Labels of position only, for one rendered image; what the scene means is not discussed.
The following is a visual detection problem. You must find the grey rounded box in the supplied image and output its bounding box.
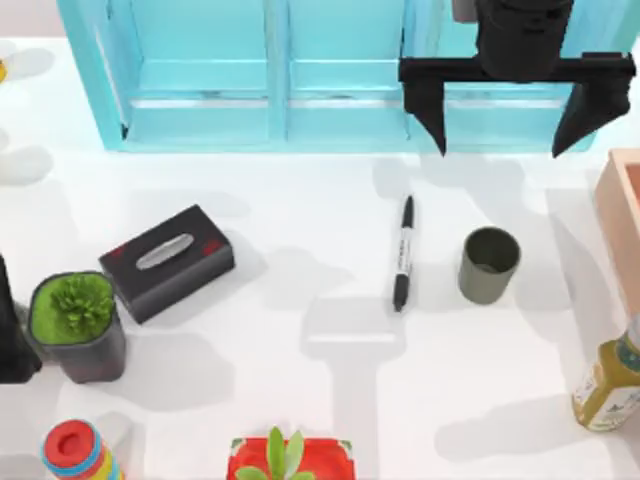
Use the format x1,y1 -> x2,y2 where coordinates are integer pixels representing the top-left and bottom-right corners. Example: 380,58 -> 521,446
451,0 -> 477,24

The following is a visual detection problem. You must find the salmon-coloured box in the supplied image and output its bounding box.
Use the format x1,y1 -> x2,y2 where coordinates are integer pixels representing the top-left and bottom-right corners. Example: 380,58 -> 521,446
593,147 -> 640,322

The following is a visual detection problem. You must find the black marker pen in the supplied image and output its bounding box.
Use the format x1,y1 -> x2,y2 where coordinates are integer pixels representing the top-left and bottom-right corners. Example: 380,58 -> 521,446
391,194 -> 417,314

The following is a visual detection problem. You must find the grey-green cup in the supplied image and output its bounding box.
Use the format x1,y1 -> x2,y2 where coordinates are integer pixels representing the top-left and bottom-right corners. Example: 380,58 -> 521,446
457,225 -> 523,307

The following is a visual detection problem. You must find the light blue rack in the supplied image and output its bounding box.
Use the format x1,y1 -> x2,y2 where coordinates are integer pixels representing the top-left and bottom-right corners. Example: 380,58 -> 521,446
54,0 -> 622,154

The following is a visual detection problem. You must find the yellow-green bottle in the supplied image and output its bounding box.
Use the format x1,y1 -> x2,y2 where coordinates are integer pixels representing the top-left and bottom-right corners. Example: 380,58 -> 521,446
570,311 -> 640,434

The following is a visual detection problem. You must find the black tissue box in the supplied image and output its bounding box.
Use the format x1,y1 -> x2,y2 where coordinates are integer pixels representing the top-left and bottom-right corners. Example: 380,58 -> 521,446
97,203 -> 237,327

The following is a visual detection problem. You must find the succulent in red pot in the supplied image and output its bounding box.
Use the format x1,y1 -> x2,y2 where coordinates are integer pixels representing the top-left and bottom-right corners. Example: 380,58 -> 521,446
227,425 -> 358,480

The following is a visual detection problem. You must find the green plant in dark pot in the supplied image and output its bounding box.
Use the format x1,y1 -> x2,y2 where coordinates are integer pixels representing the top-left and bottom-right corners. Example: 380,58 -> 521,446
24,270 -> 128,386

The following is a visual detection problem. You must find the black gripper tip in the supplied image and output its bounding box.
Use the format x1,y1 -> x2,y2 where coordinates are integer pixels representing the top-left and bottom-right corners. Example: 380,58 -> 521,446
0,253 -> 44,385

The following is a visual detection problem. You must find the stack of coloured rings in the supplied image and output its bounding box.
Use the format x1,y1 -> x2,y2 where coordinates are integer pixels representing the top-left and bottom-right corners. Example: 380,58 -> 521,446
39,419 -> 127,480

